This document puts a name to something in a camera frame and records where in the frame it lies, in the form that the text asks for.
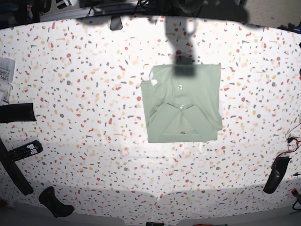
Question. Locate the black game controller grip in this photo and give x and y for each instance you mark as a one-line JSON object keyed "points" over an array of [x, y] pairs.
{"points": [[57, 208]]}

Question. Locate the light green T-shirt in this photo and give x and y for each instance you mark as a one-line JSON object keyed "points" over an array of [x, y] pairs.
{"points": [[181, 103]]}

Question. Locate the black curved handle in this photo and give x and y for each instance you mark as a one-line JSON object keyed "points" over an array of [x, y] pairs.
{"points": [[279, 168], [17, 113]]}

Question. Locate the black TV remote control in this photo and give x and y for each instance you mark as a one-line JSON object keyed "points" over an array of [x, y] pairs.
{"points": [[25, 151]]}

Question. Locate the long black bar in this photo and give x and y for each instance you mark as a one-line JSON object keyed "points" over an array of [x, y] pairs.
{"points": [[14, 172]]}

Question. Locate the black curved handle left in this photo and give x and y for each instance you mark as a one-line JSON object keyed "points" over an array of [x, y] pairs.
{"points": [[17, 113]]}

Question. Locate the clear plastic parts box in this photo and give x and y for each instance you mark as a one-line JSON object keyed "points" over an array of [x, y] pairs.
{"points": [[7, 68]]}

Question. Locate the black curved handle right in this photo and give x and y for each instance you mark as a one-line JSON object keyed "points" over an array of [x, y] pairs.
{"points": [[279, 168]]}

